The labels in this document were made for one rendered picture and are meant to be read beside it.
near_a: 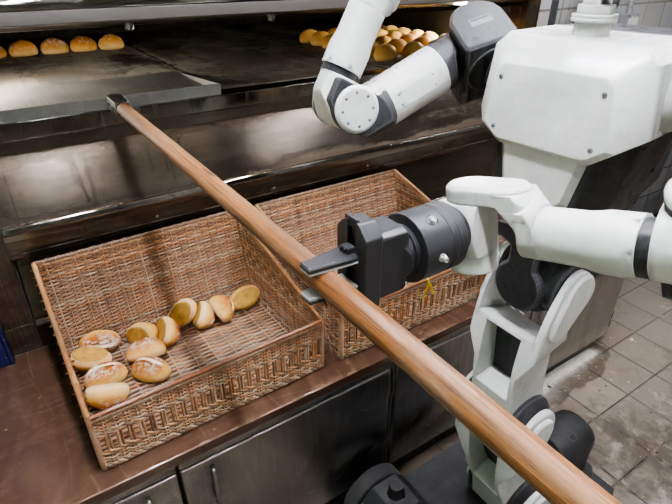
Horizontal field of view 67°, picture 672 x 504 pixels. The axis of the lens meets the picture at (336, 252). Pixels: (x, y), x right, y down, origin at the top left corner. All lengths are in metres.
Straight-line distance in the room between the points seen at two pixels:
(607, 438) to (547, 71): 1.59
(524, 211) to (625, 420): 1.71
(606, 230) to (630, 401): 1.80
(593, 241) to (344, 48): 0.50
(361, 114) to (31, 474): 0.98
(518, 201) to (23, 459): 1.11
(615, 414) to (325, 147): 1.48
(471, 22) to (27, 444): 1.24
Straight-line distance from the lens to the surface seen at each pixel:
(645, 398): 2.41
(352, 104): 0.86
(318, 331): 1.27
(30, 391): 1.49
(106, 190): 1.43
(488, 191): 0.64
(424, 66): 0.95
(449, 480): 1.67
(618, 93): 0.80
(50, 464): 1.30
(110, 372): 1.37
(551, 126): 0.84
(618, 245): 0.59
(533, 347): 1.02
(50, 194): 1.42
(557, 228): 0.62
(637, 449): 2.19
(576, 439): 1.64
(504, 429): 0.41
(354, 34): 0.89
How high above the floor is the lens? 1.50
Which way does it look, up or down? 30 degrees down
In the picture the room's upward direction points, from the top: straight up
